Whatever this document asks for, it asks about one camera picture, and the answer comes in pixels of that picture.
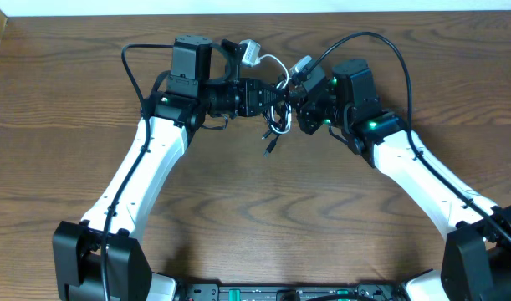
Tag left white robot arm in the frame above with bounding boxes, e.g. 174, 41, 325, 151
52, 35, 289, 300

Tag white usb cable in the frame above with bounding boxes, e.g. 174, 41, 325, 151
254, 53, 294, 135

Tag black usb cable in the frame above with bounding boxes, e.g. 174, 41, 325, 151
261, 74, 294, 159

